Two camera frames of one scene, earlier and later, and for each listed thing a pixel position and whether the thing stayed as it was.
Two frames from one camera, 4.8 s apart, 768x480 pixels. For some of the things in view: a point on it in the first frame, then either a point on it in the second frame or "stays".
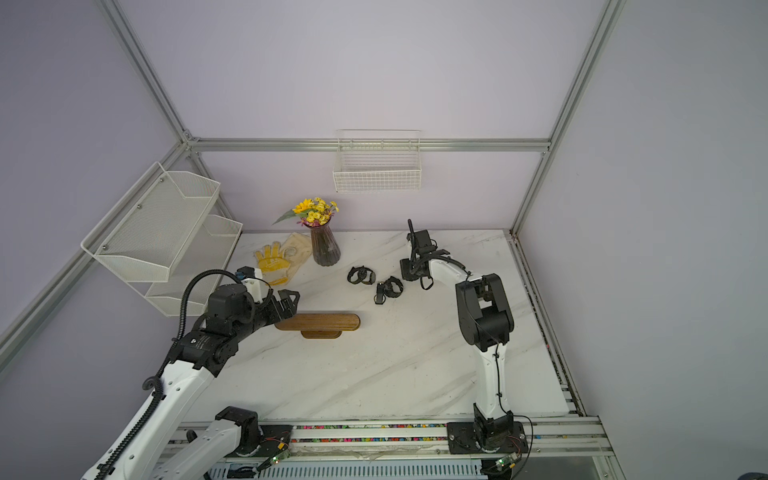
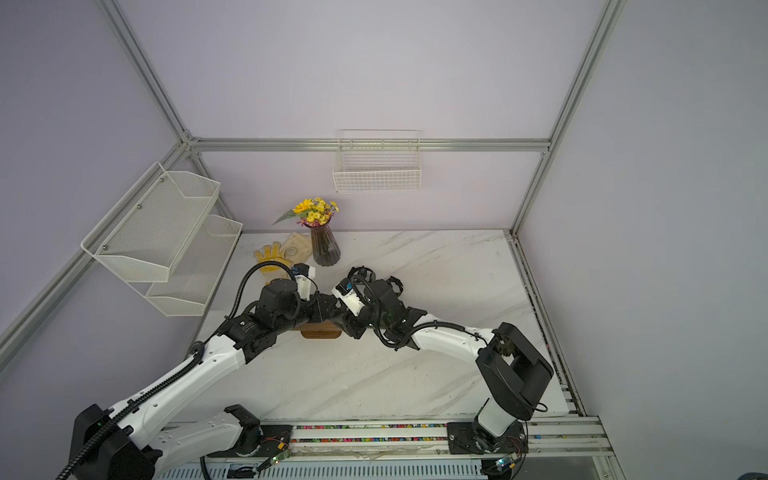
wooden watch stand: [321, 325] stays
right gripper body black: [409, 268] to [369, 319]
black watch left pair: [361, 275] stays
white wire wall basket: [374, 160] stays
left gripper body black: [266, 314] to [312, 311]
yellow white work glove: [273, 266] stays
